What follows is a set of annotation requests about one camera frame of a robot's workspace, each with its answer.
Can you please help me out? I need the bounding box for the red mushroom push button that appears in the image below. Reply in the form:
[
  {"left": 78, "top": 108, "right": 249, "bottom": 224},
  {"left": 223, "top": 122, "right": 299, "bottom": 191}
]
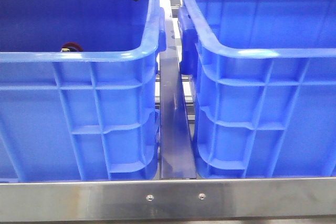
[{"left": 60, "top": 42, "right": 83, "bottom": 52}]

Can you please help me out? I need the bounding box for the left blue plastic crate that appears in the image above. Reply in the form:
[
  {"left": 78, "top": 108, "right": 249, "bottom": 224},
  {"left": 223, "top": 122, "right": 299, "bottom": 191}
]
[{"left": 1, "top": 0, "right": 166, "bottom": 183}]

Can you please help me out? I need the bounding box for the blue plastic crate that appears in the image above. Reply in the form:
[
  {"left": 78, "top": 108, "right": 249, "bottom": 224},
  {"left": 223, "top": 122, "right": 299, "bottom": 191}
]
[
  {"left": 178, "top": 0, "right": 335, "bottom": 178},
  {"left": 1, "top": 0, "right": 166, "bottom": 183}
]

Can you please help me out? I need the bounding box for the right blue plastic crate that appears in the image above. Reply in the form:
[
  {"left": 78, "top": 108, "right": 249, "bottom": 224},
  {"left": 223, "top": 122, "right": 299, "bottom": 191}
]
[{"left": 178, "top": 0, "right": 335, "bottom": 178}]

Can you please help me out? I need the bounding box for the dark blue divider rail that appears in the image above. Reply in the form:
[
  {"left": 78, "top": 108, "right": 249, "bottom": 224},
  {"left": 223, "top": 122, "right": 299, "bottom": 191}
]
[{"left": 160, "top": 13, "right": 197, "bottom": 179}]

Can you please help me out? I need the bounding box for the left rail screw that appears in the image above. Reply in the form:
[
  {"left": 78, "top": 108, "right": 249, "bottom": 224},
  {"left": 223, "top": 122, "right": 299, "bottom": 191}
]
[{"left": 146, "top": 195, "right": 154, "bottom": 201}]

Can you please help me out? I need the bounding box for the rail screw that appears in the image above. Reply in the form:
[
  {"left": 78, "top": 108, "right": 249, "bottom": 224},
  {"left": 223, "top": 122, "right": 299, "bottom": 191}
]
[
  {"left": 146, "top": 195, "right": 154, "bottom": 201},
  {"left": 198, "top": 193, "right": 206, "bottom": 200}
]

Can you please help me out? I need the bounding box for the right rail screw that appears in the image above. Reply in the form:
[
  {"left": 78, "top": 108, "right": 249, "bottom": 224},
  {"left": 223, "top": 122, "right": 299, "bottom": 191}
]
[{"left": 198, "top": 193, "right": 206, "bottom": 200}]

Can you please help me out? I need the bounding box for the stainless steel front rail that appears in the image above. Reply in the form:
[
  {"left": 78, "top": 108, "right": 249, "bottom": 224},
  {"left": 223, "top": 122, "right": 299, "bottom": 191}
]
[{"left": 1, "top": 177, "right": 335, "bottom": 222}]

